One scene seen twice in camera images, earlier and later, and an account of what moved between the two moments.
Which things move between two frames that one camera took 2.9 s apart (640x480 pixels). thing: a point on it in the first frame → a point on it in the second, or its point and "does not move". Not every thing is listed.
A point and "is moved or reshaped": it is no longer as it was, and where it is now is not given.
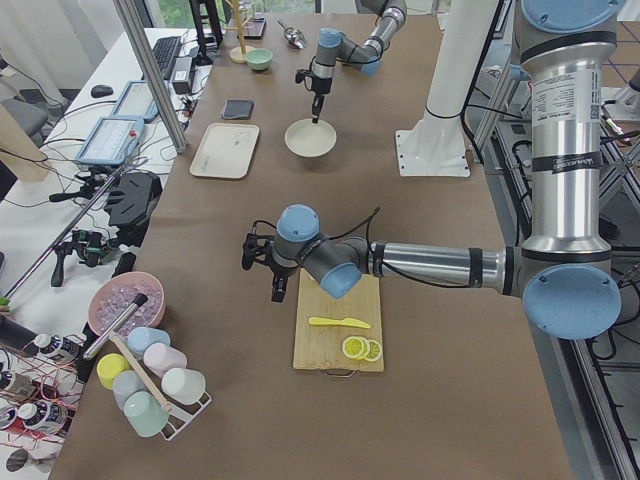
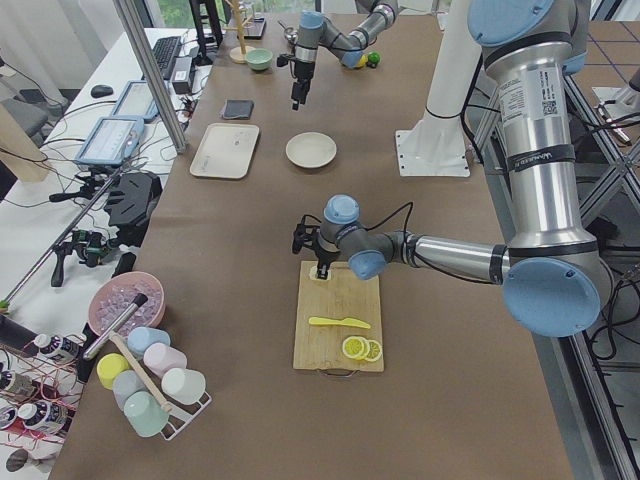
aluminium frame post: (152, 74) does not move
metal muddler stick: (95, 348) does not move
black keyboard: (165, 50) does not move
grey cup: (126, 383) does not move
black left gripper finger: (278, 288) → (322, 271)
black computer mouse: (101, 90) does not move
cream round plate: (309, 139) is moved or reshaped
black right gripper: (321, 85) → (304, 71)
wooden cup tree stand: (238, 54) does not move
